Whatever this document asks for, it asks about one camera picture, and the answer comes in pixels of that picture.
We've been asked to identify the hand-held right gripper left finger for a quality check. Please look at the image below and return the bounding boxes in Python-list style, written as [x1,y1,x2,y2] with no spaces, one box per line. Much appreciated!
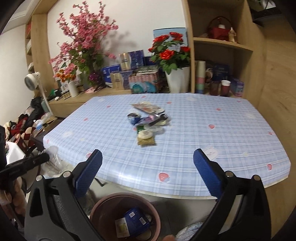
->
[24,149,103,241]

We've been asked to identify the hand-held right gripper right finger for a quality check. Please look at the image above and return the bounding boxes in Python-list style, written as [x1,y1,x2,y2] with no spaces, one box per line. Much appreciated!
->
[193,148,271,241]

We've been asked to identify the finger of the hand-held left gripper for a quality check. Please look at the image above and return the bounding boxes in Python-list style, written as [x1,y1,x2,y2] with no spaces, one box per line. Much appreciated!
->
[22,152,50,171]

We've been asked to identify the brown plastic bin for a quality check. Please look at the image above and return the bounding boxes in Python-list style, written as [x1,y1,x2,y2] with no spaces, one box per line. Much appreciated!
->
[90,192,162,241]

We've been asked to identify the green yellow snack packet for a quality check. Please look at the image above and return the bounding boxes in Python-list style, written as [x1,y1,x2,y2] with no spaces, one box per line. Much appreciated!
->
[137,136,155,147]

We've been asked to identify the blue packet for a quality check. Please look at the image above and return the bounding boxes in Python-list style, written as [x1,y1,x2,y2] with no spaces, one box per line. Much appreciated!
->
[124,207,151,232]

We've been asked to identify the pale printed packet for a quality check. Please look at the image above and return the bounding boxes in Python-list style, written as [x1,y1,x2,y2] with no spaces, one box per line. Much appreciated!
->
[115,218,130,240]

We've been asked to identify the small blue can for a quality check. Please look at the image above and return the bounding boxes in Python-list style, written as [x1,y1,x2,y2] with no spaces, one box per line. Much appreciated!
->
[127,113,142,126]

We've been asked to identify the black plastic fork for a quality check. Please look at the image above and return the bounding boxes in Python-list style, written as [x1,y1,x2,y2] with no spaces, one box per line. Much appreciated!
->
[149,112,168,127]

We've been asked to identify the silver foil wrapper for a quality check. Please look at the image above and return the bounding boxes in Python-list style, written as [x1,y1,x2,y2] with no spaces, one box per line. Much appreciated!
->
[139,115,160,127]

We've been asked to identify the person's left hand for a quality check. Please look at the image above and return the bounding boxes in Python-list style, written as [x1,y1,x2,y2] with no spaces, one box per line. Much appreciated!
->
[0,178,27,217]

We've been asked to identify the pile of clothes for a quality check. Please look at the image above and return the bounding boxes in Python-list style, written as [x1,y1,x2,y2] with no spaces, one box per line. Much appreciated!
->
[5,96,47,149]

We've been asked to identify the blue plaid tablecloth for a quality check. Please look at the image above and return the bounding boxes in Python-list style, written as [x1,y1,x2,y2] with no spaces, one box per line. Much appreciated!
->
[43,93,291,200]

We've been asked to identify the slim white vase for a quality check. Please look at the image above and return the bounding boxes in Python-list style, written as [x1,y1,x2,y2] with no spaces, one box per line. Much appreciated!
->
[68,80,79,98]

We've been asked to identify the white standing fan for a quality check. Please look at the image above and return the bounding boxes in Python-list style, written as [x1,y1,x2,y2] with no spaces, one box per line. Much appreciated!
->
[24,72,51,112]

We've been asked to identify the brown plastic cup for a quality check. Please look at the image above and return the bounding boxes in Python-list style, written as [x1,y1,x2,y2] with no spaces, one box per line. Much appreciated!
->
[210,81,220,96]

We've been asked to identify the red paper cup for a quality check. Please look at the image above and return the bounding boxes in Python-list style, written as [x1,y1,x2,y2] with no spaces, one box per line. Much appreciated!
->
[220,80,231,97]

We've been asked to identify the pink printed wrapper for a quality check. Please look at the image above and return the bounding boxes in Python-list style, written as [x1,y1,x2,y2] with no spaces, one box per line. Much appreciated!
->
[132,101,164,114]

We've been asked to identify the small blue carton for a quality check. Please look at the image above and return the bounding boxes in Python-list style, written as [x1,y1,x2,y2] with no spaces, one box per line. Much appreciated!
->
[232,79,245,97]

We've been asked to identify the orange flowers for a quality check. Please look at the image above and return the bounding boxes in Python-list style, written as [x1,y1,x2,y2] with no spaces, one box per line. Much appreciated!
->
[54,69,77,82]

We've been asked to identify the stack of pastel cups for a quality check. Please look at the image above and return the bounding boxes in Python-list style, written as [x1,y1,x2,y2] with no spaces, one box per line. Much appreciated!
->
[195,61,206,94]

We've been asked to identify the purple flowers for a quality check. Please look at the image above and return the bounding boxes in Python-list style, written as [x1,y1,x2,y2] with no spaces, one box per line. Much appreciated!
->
[89,72,102,87]

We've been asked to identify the white angular vase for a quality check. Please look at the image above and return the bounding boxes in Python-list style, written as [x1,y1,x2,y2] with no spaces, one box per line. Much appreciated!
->
[165,67,190,93]

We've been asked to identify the blue and white box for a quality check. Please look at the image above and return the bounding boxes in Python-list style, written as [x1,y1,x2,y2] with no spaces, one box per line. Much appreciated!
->
[101,64,122,87]

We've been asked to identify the dark blue printed box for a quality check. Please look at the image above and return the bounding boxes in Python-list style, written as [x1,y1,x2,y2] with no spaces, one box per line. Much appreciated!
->
[213,64,230,81]

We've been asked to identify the shrink-wrapped bottle pack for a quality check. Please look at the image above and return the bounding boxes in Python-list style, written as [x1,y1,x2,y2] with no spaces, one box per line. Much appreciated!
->
[128,66,163,94]

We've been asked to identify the tall gold and blue box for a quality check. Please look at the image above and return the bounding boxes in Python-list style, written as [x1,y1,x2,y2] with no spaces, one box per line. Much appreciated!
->
[119,50,144,71]

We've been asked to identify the small dark blue box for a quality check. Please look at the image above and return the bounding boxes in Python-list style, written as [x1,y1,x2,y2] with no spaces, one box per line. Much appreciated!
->
[143,56,160,67]

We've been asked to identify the red rose bouquet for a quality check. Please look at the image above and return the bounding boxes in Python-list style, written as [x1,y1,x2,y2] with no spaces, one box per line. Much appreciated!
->
[148,32,191,75]

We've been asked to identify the pink blossom arrangement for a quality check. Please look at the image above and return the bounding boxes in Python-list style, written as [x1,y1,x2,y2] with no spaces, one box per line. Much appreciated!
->
[48,1,118,80]

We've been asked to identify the small gold bottle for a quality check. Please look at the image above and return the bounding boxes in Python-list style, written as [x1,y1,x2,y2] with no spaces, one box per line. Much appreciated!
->
[228,27,238,43]

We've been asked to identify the red basket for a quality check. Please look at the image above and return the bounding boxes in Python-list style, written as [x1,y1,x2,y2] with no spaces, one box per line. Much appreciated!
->
[207,16,232,41]

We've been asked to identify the light blue flat box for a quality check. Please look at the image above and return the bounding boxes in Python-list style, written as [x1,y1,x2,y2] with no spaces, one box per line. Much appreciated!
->
[153,28,187,47]

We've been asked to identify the black wall shelf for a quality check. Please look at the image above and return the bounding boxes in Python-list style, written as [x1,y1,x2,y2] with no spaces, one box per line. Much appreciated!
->
[251,0,278,24]

